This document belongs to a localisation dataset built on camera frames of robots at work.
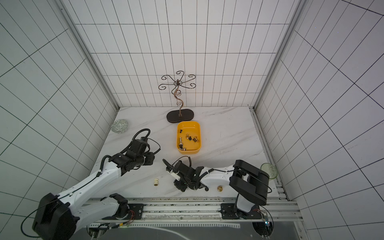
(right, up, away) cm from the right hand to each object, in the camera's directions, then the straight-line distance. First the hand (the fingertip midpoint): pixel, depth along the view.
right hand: (176, 177), depth 85 cm
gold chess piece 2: (+24, -3, -6) cm, 25 cm away
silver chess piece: (+2, +17, +12) cm, 21 cm away
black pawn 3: (+17, -4, -5) cm, 19 cm away
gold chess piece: (+6, +22, +16) cm, 27 cm away
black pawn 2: (+8, +21, +16) cm, 27 cm away
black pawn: (+1, +25, +20) cm, 32 cm away
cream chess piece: (-11, -1, -3) cm, 11 cm away
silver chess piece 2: (+2, +15, +10) cm, 18 cm away
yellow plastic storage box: (+10, +27, +19) cm, 34 cm away
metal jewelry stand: (-1, +37, +28) cm, 47 cm away
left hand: (-15, +10, -1) cm, 19 cm away
